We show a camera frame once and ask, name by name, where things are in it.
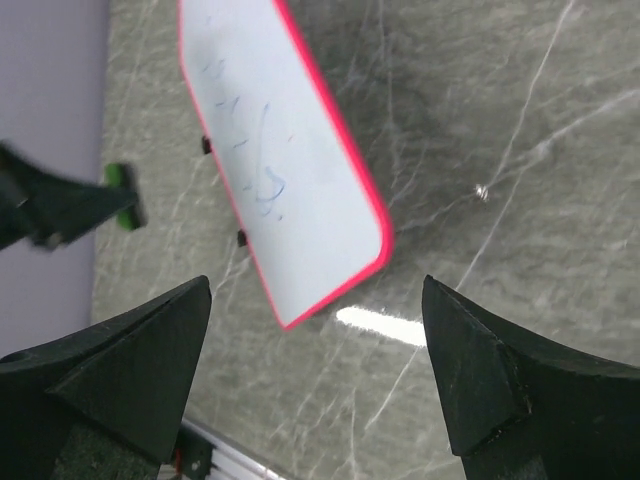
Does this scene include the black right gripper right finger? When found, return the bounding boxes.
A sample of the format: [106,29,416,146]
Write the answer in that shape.
[422,276,639,479]

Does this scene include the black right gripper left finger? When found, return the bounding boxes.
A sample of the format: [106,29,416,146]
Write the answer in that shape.
[1,275,212,479]

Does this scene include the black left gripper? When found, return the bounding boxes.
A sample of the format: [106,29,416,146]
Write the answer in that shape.
[1,142,125,250]

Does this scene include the green whiteboard eraser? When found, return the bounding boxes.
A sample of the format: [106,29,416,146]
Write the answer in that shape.
[104,162,147,232]

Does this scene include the red framed whiteboard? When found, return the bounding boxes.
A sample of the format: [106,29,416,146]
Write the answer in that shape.
[177,1,394,329]

